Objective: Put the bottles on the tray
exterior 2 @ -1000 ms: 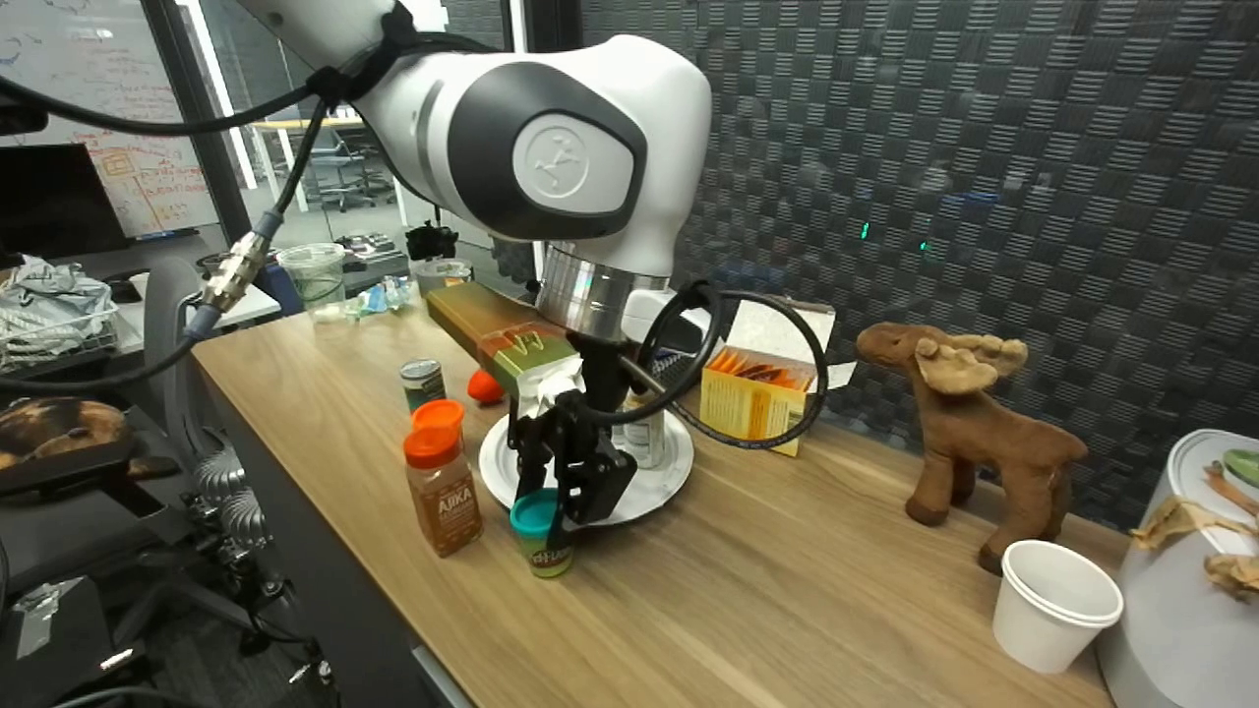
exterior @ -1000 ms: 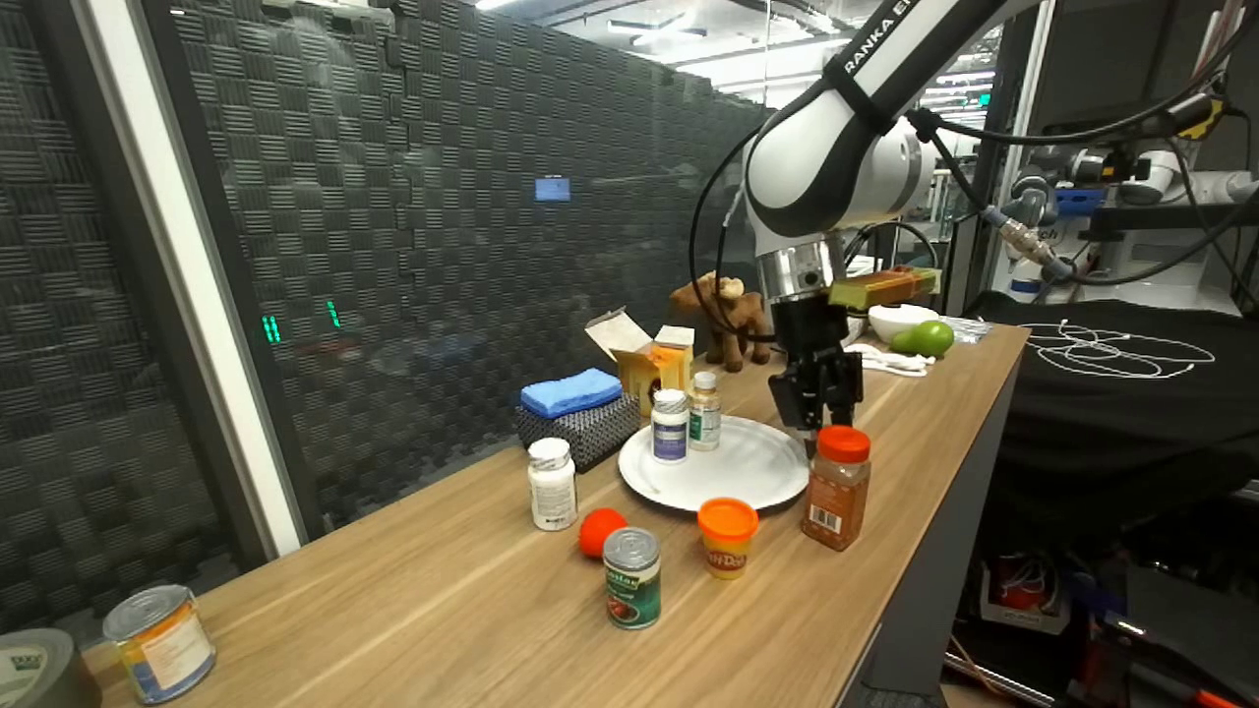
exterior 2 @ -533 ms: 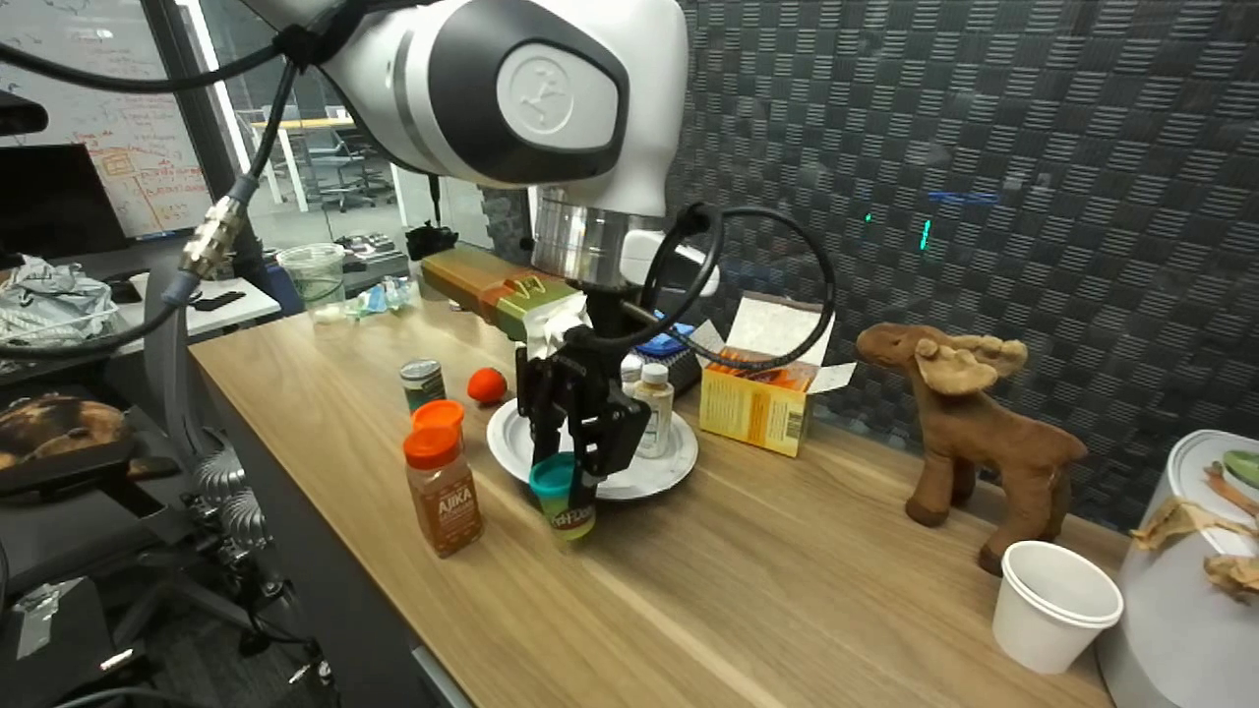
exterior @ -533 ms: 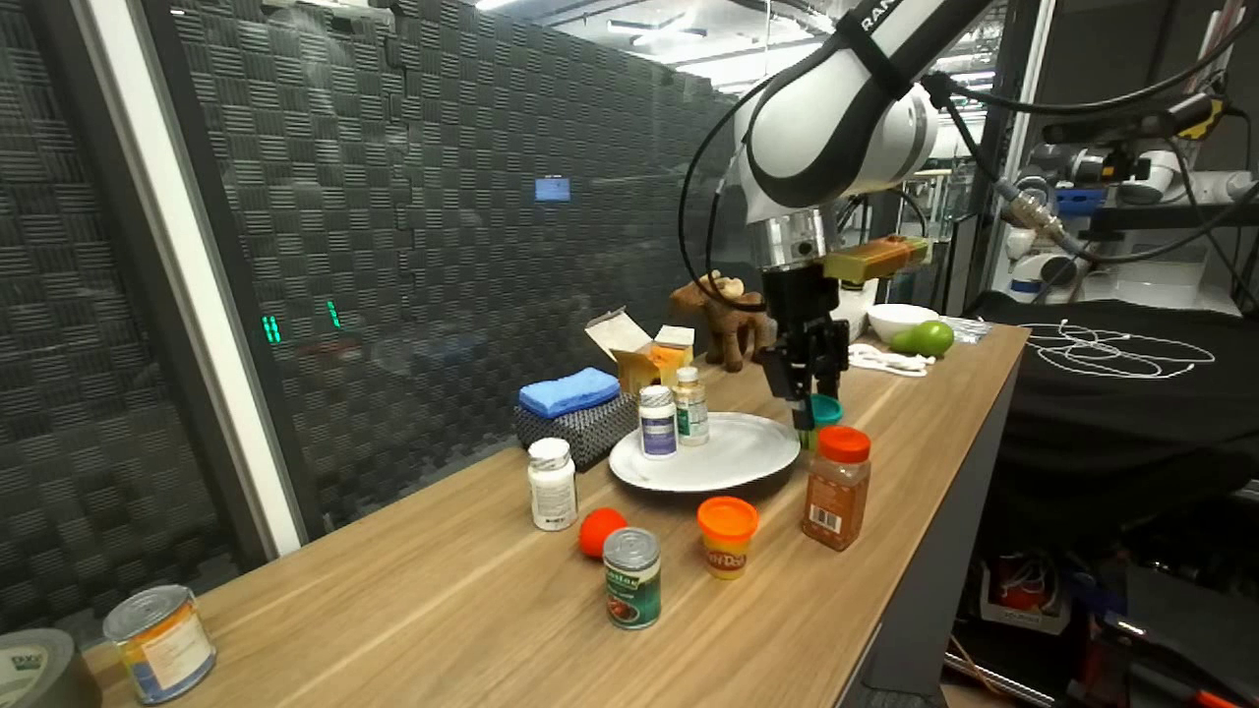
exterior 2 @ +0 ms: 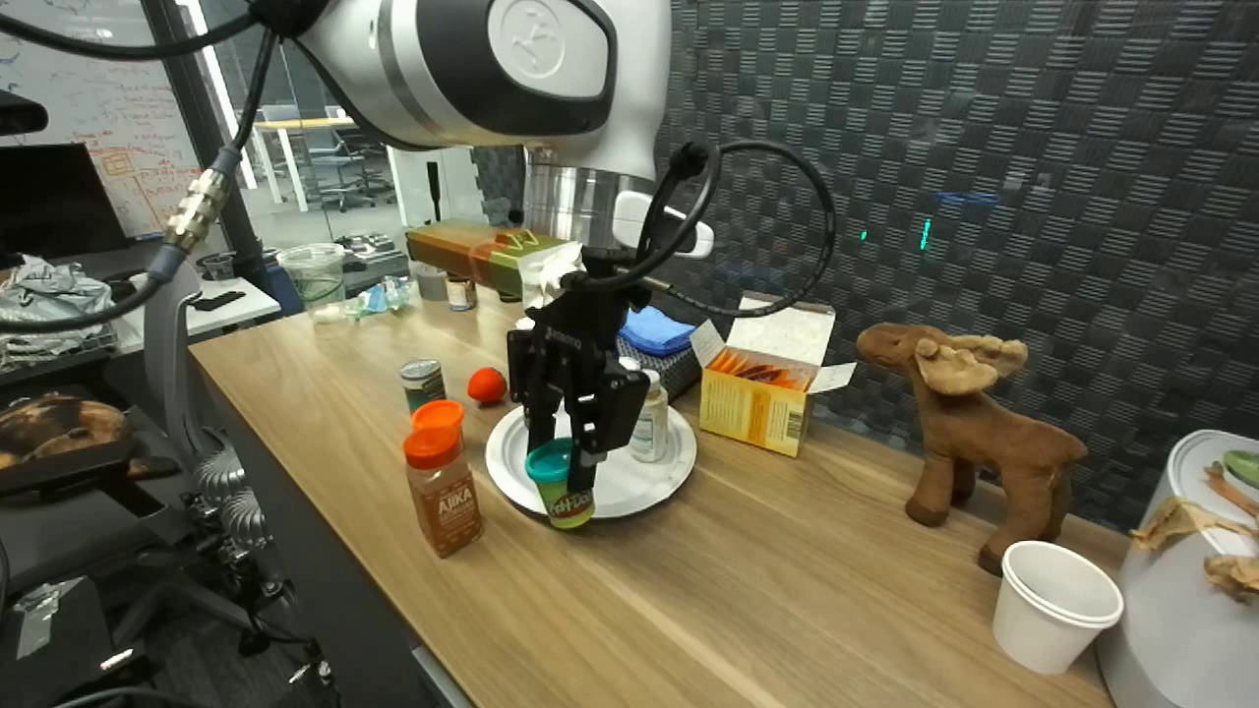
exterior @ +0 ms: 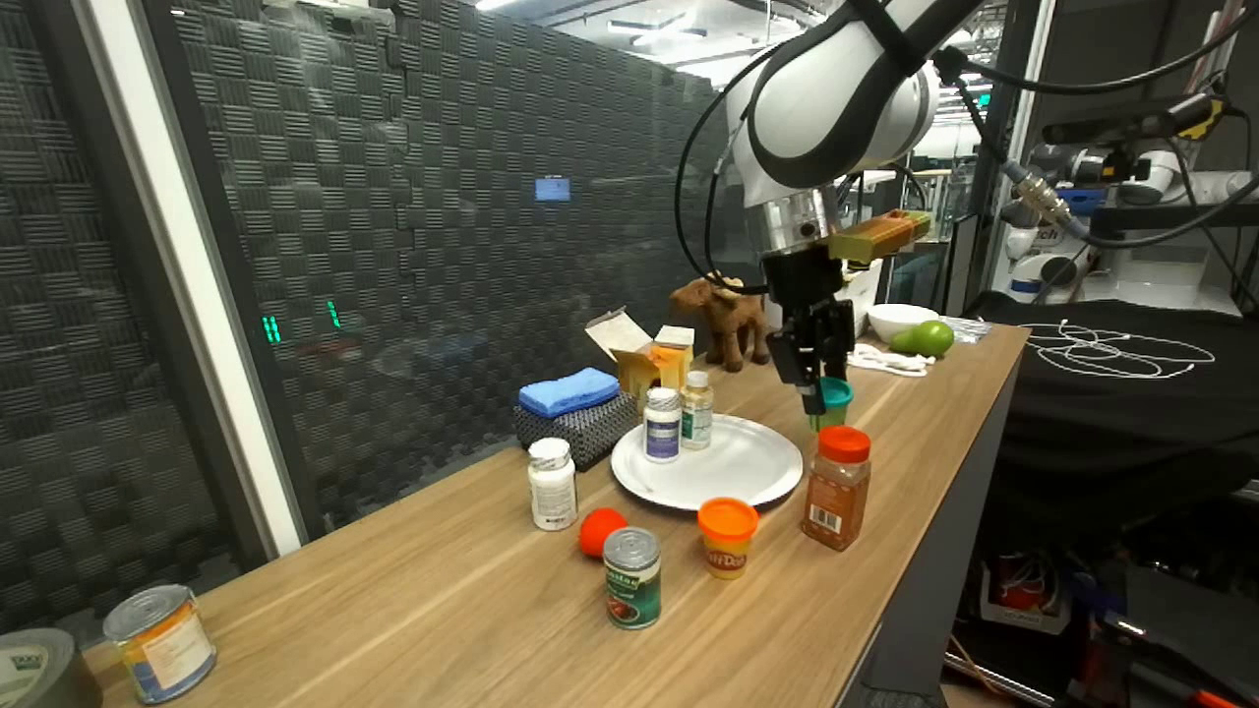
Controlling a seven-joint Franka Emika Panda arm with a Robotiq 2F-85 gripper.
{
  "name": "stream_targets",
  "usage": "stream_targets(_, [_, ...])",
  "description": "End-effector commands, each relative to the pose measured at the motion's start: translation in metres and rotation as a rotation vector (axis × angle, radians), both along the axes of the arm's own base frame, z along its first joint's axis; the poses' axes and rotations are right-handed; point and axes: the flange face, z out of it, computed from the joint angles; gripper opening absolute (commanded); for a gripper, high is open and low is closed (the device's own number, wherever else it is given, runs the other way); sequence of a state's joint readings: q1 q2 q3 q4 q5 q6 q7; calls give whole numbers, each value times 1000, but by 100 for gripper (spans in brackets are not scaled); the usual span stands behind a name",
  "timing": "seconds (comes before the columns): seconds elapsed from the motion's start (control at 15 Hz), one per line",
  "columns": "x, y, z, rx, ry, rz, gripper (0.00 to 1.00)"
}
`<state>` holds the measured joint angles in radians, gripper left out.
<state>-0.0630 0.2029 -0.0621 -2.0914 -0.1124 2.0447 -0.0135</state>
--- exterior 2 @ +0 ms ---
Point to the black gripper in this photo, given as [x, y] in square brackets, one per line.
[593, 305]

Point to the white-capped blue-label bottle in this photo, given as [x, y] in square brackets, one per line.
[627, 368]

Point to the teal-lidded yellow dough tub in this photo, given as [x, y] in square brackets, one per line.
[563, 494]

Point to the orange-capped brown spice bottle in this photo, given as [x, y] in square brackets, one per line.
[441, 498]

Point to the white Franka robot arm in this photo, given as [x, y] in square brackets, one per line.
[499, 63]

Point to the orange ball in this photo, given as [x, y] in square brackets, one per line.
[487, 385]

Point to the dark grey block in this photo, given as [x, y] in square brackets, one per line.
[678, 373]

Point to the blue sponge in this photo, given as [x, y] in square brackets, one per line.
[658, 327]

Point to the white paper plate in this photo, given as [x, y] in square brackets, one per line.
[642, 481]

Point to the green-label tin can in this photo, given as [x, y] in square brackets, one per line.
[423, 382]

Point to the white-label tin can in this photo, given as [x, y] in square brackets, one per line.
[458, 291]

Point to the open yellow cardboard box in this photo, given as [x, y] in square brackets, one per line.
[770, 396]

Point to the clear plastic tub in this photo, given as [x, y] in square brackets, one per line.
[318, 272]

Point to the brown plush moose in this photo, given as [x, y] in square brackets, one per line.
[979, 437]

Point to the brown patterned cushion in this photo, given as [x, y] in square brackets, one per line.
[52, 427]

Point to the white paper cup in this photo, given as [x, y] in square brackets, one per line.
[1052, 609]

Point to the grey crumpled cloth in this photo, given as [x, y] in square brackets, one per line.
[52, 309]

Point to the white plastic bucket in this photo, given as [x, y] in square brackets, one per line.
[1182, 616]

